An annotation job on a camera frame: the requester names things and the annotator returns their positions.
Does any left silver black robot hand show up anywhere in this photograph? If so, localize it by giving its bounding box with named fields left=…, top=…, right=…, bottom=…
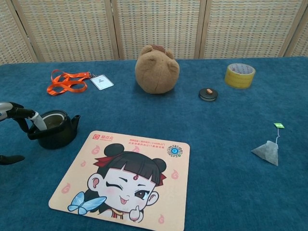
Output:
left=0, top=101, right=48, bottom=166

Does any black teapot with handle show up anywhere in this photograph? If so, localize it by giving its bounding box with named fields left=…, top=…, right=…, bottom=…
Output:
left=27, top=110, right=81, bottom=150

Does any pyramid tea bag green tag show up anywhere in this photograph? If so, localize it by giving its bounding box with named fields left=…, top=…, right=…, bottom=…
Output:
left=250, top=122, right=285, bottom=167

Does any black teapot lid wooden knob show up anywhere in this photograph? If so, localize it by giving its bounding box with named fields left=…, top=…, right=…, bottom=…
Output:
left=198, top=88, right=219, bottom=103

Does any white ID badge card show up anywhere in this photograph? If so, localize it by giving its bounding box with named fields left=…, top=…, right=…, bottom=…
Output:
left=90, top=74, right=115, bottom=91

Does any cartoon girl mouse pad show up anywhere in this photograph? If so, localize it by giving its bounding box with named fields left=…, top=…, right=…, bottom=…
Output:
left=48, top=130, right=191, bottom=231

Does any brown plush capybara toy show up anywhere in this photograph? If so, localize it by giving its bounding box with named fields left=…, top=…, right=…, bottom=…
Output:
left=134, top=44, right=180, bottom=94

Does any woven bamboo folding screen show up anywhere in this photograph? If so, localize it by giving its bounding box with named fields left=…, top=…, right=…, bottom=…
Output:
left=0, top=0, right=308, bottom=65

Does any yellow packing tape roll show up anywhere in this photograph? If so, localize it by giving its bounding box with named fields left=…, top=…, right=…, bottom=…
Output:
left=224, top=63, right=257, bottom=90

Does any blue carpet table cover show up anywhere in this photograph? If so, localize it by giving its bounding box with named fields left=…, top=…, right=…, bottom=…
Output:
left=0, top=56, right=308, bottom=231

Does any orange lanyard strap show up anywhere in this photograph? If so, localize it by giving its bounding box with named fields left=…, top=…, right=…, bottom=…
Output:
left=46, top=69, right=91, bottom=96

